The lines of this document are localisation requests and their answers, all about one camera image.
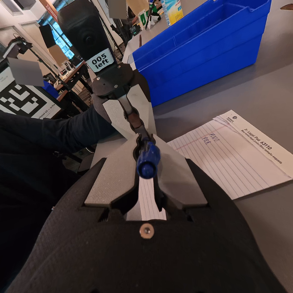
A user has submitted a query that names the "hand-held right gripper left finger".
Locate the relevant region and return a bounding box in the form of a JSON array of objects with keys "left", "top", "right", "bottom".
[{"left": 84, "top": 134, "right": 140, "bottom": 214}]

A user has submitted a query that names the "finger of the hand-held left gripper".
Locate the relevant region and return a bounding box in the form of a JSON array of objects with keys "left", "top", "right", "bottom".
[
  {"left": 126, "top": 83, "right": 157, "bottom": 138},
  {"left": 102, "top": 99, "right": 139, "bottom": 140}
]

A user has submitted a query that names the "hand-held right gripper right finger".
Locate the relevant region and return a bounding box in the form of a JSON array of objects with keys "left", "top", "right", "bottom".
[{"left": 152, "top": 134, "right": 208, "bottom": 212}]

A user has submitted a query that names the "blue retractable pen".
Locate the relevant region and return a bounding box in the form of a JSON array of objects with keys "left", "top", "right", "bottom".
[{"left": 128, "top": 113, "right": 161, "bottom": 179}]

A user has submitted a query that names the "white lined legal pad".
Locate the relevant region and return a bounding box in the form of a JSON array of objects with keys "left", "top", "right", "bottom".
[{"left": 139, "top": 110, "right": 293, "bottom": 221}]

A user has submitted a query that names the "person's left forearm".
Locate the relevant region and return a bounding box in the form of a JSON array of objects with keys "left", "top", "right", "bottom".
[{"left": 0, "top": 106, "right": 118, "bottom": 158}]

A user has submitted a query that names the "grey desk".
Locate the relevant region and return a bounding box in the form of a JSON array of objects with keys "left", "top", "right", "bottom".
[{"left": 78, "top": 0, "right": 293, "bottom": 293}]

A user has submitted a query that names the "wooden workbench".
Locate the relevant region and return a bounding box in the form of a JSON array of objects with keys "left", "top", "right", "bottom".
[{"left": 56, "top": 61, "right": 92, "bottom": 101}]

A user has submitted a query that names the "tan panel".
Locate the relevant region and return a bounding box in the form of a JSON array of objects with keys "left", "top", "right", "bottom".
[
  {"left": 48, "top": 45, "right": 69, "bottom": 67},
  {"left": 126, "top": 0, "right": 150, "bottom": 12}
]

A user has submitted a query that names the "small blue bin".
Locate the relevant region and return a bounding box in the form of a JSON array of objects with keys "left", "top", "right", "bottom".
[{"left": 42, "top": 81, "right": 60, "bottom": 99}]

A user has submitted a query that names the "blue plastic bin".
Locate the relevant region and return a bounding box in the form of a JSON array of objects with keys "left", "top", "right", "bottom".
[{"left": 132, "top": 0, "right": 272, "bottom": 107}]

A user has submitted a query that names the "black flat panel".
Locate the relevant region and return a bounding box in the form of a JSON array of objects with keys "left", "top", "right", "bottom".
[{"left": 39, "top": 24, "right": 57, "bottom": 48}]

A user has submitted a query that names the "black and white marker sign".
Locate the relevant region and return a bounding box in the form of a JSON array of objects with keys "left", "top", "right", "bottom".
[{"left": 0, "top": 66, "right": 62, "bottom": 119}]

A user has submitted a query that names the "red strip sign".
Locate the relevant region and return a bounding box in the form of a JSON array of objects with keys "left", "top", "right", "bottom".
[{"left": 45, "top": 4, "right": 59, "bottom": 23}]

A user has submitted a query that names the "person's dark clothing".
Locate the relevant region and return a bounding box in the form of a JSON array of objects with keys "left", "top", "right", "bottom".
[{"left": 0, "top": 146, "right": 92, "bottom": 291}]

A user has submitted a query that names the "wipes canister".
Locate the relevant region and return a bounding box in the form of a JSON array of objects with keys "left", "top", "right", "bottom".
[{"left": 161, "top": 0, "right": 184, "bottom": 26}]

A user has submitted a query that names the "black tripod stand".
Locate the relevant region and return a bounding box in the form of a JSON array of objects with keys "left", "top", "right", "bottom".
[{"left": 2, "top": 34, "right": 90, "bottom": 108}]

